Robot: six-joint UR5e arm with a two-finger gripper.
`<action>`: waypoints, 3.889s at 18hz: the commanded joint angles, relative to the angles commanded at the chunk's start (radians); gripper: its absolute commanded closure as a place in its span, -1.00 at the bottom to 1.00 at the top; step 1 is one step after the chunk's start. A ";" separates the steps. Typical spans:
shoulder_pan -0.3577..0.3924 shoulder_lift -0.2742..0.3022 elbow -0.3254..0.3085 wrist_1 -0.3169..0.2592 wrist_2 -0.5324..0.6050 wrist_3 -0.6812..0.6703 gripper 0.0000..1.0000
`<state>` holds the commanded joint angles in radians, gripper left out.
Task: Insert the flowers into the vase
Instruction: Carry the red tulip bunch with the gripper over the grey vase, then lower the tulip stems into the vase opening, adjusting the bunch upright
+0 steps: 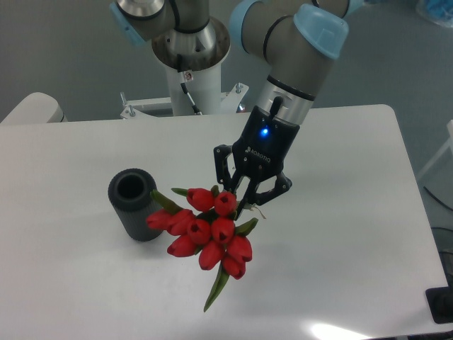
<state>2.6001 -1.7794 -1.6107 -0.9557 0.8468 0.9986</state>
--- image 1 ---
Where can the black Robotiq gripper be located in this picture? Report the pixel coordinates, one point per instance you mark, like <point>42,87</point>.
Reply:
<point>259,154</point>

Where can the red tulip bouquet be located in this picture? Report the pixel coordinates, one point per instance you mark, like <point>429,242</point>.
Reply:
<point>208,229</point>

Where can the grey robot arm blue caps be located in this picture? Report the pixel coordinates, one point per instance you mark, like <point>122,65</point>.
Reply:
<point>300,40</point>

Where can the dark grey ribbed vase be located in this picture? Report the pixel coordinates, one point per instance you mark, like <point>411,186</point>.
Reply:
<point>129,193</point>

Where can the white chair back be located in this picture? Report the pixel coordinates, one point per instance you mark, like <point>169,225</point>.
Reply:
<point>36,108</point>

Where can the black device at table edge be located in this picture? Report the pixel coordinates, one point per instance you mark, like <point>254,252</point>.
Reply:
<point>440,304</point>

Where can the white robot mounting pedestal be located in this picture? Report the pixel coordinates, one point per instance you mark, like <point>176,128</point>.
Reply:
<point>192,63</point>

